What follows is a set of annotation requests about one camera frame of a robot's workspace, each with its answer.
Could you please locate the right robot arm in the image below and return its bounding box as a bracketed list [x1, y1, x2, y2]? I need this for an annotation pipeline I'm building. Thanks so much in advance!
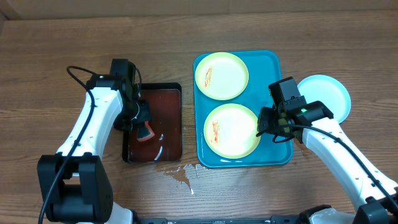
[257, 100, 397, 223]

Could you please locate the light blue plate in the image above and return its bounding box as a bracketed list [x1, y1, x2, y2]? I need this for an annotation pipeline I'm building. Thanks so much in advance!
[298, 75, 351, 123]

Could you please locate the black tray with red water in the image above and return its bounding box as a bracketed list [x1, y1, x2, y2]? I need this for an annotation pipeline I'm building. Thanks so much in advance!
[122, 83, 182, 163]

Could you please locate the wet sponge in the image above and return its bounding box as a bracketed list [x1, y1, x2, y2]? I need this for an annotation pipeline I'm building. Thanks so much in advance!
[137, 121, 155, 142]

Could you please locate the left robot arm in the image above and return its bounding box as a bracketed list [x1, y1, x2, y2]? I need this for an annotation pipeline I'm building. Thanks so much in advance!
[37, 73, 154, 223]

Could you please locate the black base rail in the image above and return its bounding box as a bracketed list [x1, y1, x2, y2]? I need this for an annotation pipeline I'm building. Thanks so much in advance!
[133, 215, 300, 224]

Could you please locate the yellow plate top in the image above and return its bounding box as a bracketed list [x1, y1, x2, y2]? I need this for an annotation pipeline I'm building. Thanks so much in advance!
[194, 52, 249, 100]

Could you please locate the yellow plate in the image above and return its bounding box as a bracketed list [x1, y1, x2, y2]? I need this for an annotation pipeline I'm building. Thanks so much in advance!
[203, 103, 261, 159]
[194, 52, 249, 100]

